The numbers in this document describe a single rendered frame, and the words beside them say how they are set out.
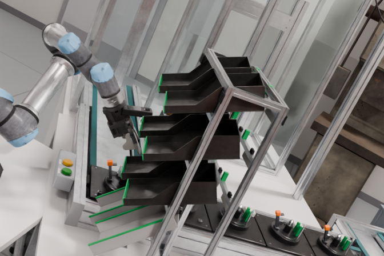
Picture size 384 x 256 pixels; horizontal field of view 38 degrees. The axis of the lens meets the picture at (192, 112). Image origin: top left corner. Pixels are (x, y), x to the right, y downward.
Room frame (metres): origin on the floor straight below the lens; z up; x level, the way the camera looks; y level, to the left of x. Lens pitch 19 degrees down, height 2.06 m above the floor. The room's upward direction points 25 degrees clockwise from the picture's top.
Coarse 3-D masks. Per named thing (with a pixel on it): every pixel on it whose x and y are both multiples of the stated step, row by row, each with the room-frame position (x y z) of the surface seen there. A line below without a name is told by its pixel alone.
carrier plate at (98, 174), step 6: (90, 168) 2.02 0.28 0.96; (96, 168) 2.02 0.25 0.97; (102, 168) 2.05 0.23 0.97; (90, 174) 1.97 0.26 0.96; (96, 174) 1.98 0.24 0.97; (102, 174) 2.00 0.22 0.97; (108, 174) 2.02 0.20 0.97; (90, 180) 1.93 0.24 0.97; (96, 180) 1.94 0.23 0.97; (102, 180) 1.96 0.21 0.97; (90, 186) 1.88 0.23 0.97; (96, 186) 1.89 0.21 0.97; (102, 186) 1.91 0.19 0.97; (90, 192) 1.84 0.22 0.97; (96, 192) 1.86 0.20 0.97; (102, 192) 1.87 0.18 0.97; (108, 192) 1.89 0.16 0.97; (90, 198) 1.81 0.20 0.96
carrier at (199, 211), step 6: (180, 210) 1.97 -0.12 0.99; (192, 210) 2.00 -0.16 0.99; (198, 210) 2.06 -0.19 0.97; (204, 210) 2.08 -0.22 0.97; (192, 216) 2.00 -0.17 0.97; (198, 216) 2.02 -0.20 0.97; (204, 216) 2.04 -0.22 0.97; (186, 222) 1.93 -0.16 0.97; (192, 222) 1.95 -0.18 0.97; (204, 222) 1.99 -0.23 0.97; (198, 228) 1.95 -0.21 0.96; (204, 228) 1.95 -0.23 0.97; (210, 228) 1.97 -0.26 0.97
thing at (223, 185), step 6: (210, 114) 1.51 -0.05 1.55; (240, 132) 1.71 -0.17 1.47; (240, 138) 1.68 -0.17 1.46; (246, 144) 1.63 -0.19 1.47; (246, 150) 1.60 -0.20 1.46; (252, 156) 1.56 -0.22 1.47; (186, 162) 1.52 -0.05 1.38; (216, 162) 1.78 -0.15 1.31; (216, 168) 1.75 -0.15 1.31; (216, 174) 1.72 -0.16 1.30; (222, 186) 1.64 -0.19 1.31; (222, 192) 1.62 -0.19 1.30; (228, 192) 1.61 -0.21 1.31; (228, 198) 1.57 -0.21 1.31; (228, 204) 1.55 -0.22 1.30
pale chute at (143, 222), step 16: (144, 208) 1.61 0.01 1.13; (160, 208) 1.62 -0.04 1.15; (96, 224) 1.59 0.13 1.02; (112, 224) 1.60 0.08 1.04; (128, 224) 1.60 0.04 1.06; (144, 224) 1.57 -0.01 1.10; (160, 224) 1.49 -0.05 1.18; (176, 224) 1.50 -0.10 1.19; (112, 240) 1.48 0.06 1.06; (128, 240) 1.48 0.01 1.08
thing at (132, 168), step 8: (128, 160) 1.75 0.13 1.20; (136, 160) 1.75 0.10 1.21; (128, 168) 1.70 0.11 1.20; (136, 168) 1.70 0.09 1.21; (144, 168) 1.70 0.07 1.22; (152, 168) 1.71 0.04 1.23; (160, 168) 1.63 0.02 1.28; (168, 168) 1.64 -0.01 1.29; (128, 176) 1.62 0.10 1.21; (136, 176) 1.63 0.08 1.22; (144, 176) 1.63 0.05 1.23; (152, 176) 1.63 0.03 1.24
